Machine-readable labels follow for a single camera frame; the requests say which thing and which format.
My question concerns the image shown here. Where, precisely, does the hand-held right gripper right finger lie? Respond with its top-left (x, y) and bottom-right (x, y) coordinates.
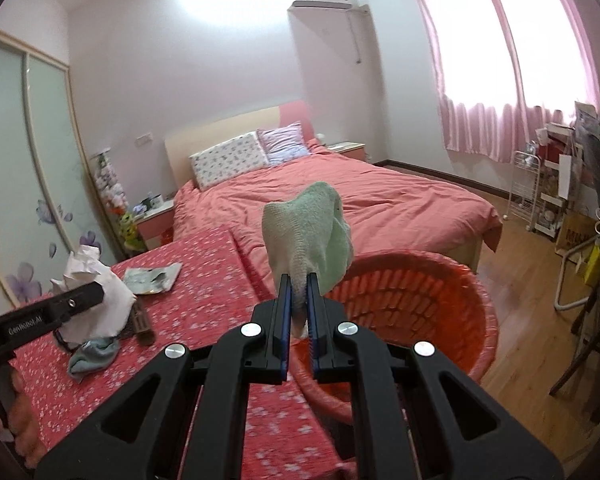
top-left (306, 272), bottom-right (566, 480)

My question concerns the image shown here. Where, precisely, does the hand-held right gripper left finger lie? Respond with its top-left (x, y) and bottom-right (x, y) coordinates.
top-left (34, 273), bottom-right (295, 480)

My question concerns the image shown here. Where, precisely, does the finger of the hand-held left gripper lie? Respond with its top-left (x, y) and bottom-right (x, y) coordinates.
top-left (49, 281), bottom-right (105, 327)

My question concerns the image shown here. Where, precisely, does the white cloth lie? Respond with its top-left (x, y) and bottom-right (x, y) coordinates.
top-left (50, 245), bottom-right (137, 341)

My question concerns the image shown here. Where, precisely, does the green and white sock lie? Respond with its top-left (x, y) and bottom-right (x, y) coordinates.
top-left (261, 181), bottom-right (354, 338)

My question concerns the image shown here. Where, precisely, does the orange plastic basket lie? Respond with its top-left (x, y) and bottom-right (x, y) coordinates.
top-left (291, 251), bottom-right (498, 467)

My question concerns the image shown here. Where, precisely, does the light blue sock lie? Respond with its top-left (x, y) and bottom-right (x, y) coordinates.
top-left (68, 337), bottom-right (121, 383)

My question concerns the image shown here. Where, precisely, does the dark brown ridged object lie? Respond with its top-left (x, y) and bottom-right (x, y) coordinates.
top-left (130, 300), bottom-right (155, 346)

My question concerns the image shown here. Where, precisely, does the grey plastic mailer bag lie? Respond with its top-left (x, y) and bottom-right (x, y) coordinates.
top-left (123, 262), bottom-right (183, 295)

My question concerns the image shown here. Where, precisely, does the green plush toy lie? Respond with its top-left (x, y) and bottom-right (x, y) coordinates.
top-left (117, 210), bottom-right (148, 253)

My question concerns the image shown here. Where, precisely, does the red floral tablecloth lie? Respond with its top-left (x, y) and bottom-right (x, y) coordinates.
top-left (7, 224), bottom-right (351, 480)

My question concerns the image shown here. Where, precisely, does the pink and white nightstand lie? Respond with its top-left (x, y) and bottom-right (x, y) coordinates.
top-left (132, 199), bottom-right (176, 252)
top-left (326, 141), bottom-right (367, 162)

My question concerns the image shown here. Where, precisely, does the white artificial flower bouquet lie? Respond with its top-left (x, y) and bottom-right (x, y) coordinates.
top-left (91, 150), bottom-right (130, 213)

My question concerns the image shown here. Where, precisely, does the wardrobe with flower-print doors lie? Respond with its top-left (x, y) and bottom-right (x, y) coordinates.
top-left (0, 30), bottom-right (126, 321)

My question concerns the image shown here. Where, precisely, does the bed with pink duvet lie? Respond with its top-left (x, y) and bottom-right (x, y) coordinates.
top-left (172, 152), bottom-right (503, 291)

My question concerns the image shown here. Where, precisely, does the white floral pillow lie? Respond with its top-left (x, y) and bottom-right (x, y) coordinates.
top-left (189, 131), bottom-right (271, 192)

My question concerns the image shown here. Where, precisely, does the purple striped pillow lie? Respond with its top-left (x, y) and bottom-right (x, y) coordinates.
top-left (256, 121), bottom-right (312, 166)

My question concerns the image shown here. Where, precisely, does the beige and pink headboard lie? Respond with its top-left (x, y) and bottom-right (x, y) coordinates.
top-left (164, 100), bottom-right (317, 191)

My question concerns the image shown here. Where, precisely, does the pink curtain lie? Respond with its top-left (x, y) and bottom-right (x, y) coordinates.
top-left (405, 0), bottom-right (600, 163)

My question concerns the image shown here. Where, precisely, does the brown cardboard box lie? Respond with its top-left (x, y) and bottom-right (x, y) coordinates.
top-left (555, 210), bottom-right (599, 259)

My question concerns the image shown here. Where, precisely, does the yellow bag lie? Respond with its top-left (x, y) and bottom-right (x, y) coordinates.
top-left (580, 244), bottom-right (600, 282)

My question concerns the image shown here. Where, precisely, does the cluttered shelf with papers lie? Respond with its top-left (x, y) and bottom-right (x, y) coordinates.
top-left (537, 101), bottom-right (600, 201)

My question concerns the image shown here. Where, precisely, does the black cord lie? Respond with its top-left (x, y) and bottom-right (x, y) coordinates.
top-left (54, 327), bottom-right (88, 353)

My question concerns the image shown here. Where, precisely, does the white metal frame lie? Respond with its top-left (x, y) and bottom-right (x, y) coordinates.
top-left (552, 250), bottom-right (600, 312)

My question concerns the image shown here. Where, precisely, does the white wire rack trolley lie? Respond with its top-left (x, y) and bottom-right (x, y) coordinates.
top-left (502, 150), bottom-right (566, 238)

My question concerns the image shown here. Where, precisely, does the white pipe duct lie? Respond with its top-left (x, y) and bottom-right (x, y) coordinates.
top-left (347, 6), bottom-right (371, 66)

